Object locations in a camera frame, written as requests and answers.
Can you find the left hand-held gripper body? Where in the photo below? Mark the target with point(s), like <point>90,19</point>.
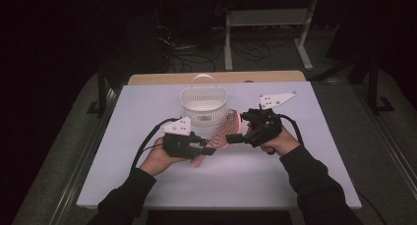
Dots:
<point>178,144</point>

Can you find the pink hairbrush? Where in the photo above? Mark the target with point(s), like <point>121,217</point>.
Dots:
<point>227,128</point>

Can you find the wooden table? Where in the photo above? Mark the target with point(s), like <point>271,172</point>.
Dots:
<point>229,77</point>

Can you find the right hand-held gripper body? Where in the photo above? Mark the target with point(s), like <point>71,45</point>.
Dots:
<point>265,126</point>

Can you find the white metal stand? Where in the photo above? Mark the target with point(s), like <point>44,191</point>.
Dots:
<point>267,18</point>

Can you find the white plastic basket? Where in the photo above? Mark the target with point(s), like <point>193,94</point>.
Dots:
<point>204,103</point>

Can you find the black stand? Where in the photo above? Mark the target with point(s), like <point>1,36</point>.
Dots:
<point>101,87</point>
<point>373,84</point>

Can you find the person's left hand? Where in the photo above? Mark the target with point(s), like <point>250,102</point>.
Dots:
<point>159,159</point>

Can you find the person's right hand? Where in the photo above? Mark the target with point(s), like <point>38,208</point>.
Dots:
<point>283,143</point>

